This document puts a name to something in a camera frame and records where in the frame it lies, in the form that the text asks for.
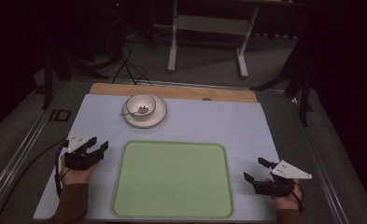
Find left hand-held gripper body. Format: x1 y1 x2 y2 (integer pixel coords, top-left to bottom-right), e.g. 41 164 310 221
64 133 95 172

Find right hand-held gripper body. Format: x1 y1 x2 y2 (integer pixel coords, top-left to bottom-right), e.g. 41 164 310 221
252 159 313 198

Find person's left hand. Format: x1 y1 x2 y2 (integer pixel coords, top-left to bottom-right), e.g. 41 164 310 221
59 155 99 187

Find person's right hand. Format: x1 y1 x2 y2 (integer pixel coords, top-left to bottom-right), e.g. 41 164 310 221
264 177 303 211

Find metal spoon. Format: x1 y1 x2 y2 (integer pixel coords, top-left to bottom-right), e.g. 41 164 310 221
119 105 150 118

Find white bowl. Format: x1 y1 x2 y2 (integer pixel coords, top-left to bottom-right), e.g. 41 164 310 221
125 92 158 119

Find white plate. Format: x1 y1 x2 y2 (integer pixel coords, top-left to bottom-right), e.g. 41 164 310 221
121 93 168 130

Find pale table mat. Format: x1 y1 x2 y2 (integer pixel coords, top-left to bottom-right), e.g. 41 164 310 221
33 93 281 223

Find green tray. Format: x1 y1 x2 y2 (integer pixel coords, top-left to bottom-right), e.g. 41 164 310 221
110 139 234 219

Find black tripod stand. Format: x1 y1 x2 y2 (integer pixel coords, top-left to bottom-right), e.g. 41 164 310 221
249 27 315 128
41 43 111 110

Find wooden table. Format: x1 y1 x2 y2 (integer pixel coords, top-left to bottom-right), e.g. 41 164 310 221
88 82 259 104

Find dark device with red light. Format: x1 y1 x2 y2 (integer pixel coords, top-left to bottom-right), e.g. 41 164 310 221
107 0 125 59

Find white metal stand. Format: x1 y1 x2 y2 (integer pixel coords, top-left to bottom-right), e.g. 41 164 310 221
167 0 261 79

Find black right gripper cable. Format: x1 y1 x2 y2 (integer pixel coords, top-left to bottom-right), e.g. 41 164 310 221
289 180 305 214

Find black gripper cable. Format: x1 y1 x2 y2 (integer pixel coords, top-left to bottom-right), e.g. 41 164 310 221
289 180 305 214
0 138 71 224

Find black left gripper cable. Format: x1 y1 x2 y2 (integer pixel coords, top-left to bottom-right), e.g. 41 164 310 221
0 138 71 224

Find black rectangular floor frame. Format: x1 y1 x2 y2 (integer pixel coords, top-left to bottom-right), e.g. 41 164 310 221
48 108 72 123

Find metal floor rail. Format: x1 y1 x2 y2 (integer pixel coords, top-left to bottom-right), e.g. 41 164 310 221
0 81 69 216
287 92 350 224

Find black floor cables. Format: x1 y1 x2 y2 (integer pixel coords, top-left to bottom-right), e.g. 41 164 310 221
111 42 153 87

